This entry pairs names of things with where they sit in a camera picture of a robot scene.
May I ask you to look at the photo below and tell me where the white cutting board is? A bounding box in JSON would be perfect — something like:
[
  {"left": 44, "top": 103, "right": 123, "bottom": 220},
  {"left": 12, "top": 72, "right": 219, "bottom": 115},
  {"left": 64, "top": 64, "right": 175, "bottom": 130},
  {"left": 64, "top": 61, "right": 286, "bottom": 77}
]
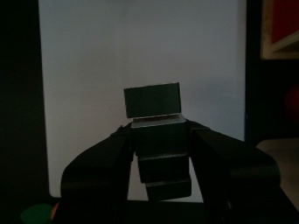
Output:
[{"left": 38, "top": 0, "right": 249, "bottom": 203}]

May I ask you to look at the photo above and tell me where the dark green toy sushi roll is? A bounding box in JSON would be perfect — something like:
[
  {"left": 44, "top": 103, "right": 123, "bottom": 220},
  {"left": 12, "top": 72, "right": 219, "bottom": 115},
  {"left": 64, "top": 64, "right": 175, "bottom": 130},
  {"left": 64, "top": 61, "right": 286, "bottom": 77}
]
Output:
[{"left": 123, "top": 81, "right": 193, "bottom": 202}]

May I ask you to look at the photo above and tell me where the wooden box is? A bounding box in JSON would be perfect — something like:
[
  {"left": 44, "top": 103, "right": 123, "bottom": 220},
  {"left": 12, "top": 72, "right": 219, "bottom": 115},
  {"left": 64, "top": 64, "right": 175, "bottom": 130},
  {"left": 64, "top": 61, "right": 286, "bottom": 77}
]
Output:
[{"left": 259, "top": 0, "right": 299, "bottom": 61}]

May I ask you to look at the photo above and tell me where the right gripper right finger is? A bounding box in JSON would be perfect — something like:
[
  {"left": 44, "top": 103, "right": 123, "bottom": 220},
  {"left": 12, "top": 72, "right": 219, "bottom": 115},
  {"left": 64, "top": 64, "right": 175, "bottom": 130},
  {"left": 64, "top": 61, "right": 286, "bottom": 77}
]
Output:
[{"left": 189, "top": 119, "right": 299, "bottom": 224}]

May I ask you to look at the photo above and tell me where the red cup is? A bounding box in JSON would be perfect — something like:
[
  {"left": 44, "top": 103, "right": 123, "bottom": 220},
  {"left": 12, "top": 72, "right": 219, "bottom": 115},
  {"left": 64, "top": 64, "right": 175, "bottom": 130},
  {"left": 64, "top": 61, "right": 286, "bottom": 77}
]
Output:
[{"left": 285, "top": 84, "right": 299, "bottom": 121}]

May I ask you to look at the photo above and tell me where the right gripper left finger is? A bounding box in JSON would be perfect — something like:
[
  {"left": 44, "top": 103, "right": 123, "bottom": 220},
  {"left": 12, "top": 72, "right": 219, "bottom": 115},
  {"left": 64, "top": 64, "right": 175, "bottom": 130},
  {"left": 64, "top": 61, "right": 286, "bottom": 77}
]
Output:
[{"left": 51, "top": 123, "right": 136, "bottom": 224}]

